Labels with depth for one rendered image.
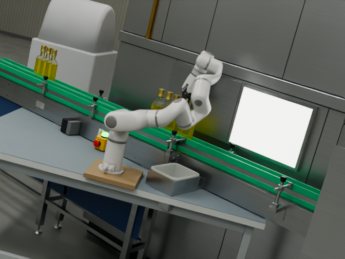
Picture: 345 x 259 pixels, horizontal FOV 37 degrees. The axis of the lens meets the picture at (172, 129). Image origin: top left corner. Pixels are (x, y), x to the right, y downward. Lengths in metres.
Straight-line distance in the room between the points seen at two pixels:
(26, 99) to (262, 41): 1.60
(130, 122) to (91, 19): 2.70
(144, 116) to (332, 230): 0.96
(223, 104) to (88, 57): 2.31
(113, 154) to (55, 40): 2.68
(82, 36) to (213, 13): 2.25
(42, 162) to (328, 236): 1.36
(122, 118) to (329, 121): 1.00
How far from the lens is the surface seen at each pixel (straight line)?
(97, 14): 5.01
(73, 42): 5.01
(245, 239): 2.61
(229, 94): 2.83
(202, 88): 2.49
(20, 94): 3.59
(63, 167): 2.59
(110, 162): 2.56
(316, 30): 2.67
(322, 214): 2.28
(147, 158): 2.82
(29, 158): 2.64
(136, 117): 2.38
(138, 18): 3.28
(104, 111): 3.04
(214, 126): 2.88
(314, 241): 2.32
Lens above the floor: 1.62
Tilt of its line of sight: 13 degrees down
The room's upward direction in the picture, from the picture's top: 14 degrees clockwise
